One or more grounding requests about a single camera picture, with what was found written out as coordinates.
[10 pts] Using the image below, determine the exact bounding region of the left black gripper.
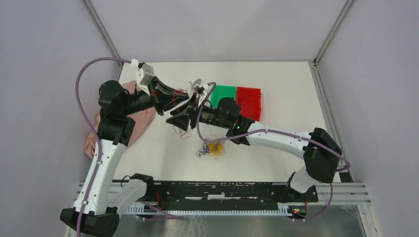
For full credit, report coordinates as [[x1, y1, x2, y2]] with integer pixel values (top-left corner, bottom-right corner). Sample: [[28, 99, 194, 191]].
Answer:
[[122, 75, 189, 116]]

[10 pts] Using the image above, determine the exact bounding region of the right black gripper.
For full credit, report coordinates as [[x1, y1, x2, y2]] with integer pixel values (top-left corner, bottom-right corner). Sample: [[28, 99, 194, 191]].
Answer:
[[166, 92, 231, 132]]

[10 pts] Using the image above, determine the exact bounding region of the coloured wire bundle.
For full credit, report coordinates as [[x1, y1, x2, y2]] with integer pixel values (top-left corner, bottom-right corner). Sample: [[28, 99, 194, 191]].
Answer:
[[196, 130, 227, 161]]

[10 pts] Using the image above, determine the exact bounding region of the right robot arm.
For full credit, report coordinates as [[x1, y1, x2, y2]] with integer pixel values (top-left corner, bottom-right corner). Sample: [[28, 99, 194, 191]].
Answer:
[[166, 97, 342, 201]]

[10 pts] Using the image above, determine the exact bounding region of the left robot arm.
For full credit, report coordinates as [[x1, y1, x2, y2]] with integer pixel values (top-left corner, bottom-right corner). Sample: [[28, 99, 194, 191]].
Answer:
[[60, 77, 189, 237]]

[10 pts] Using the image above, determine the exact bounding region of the pink cloth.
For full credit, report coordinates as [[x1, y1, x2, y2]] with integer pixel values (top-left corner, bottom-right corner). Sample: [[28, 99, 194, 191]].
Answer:
[[84, 80, 157, 160]]

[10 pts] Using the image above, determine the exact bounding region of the green plastic bin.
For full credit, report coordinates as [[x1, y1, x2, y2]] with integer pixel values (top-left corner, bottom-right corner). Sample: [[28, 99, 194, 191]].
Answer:
[[210, 85, 237, 108]]

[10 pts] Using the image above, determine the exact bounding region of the red plastic bin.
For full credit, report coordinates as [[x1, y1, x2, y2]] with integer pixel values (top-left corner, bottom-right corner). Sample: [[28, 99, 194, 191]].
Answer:
[[236, 87, 261, 121]]

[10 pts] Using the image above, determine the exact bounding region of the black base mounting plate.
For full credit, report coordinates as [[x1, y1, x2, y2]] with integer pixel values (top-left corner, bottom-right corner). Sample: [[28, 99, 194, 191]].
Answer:
[[142, 181, 319, 211]]

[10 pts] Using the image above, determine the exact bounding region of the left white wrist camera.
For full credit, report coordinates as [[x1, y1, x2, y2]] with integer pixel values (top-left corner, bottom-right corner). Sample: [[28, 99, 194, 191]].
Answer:
[[135, 63, 155, 96]]

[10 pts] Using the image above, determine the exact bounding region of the white slotted cable duct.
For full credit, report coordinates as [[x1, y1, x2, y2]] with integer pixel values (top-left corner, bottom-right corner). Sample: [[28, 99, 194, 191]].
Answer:
[[125, 203, 292, 217]]

